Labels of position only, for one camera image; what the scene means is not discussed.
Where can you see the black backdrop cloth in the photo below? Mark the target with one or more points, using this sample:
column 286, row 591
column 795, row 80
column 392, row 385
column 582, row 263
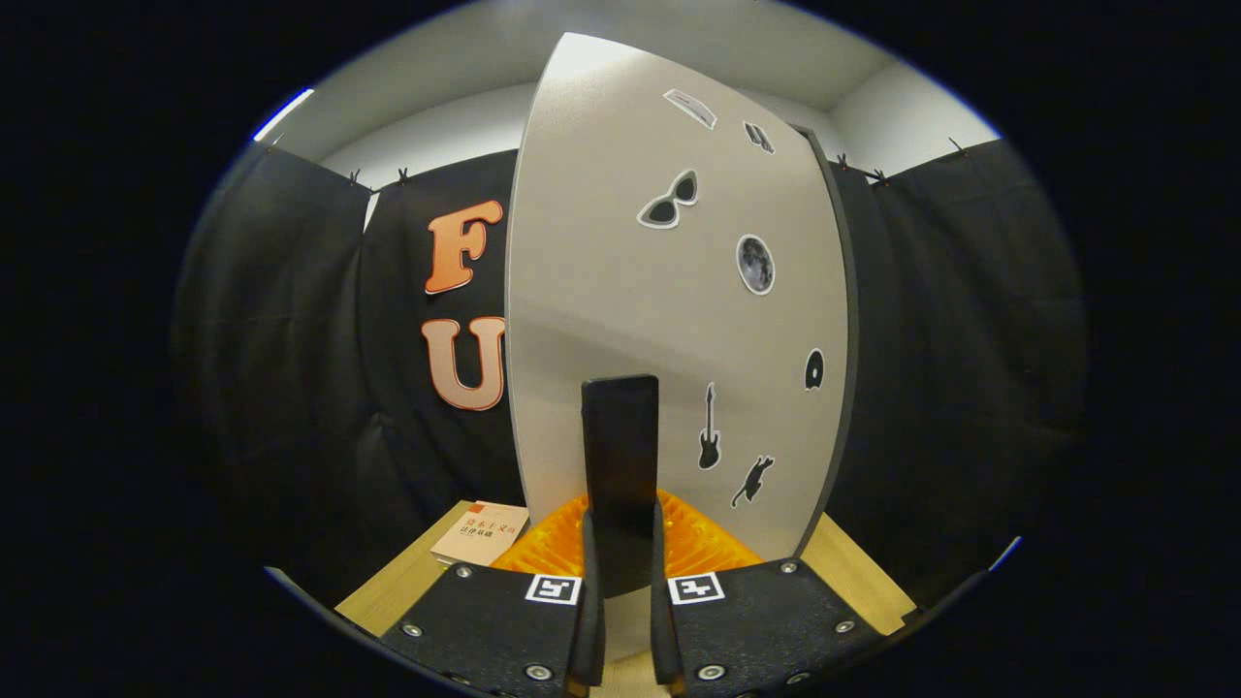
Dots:
column 291, row 339

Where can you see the narrow ceiling light strip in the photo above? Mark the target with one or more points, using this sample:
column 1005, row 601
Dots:
column 283, row 114

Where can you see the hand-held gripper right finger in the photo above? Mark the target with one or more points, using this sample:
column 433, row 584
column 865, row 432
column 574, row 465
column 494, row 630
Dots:
column 756, row 620

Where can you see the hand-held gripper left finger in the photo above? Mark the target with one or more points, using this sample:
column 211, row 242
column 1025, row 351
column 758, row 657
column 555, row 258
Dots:
column 504, row 620

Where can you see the row of black cloth clips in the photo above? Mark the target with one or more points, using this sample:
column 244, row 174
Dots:
column 877, row 176

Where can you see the cream and orange cover book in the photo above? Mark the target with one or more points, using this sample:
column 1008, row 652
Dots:
column 480, row 533

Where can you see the beige shoe cabinet door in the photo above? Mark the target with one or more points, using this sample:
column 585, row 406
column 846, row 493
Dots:
column 620, row 242

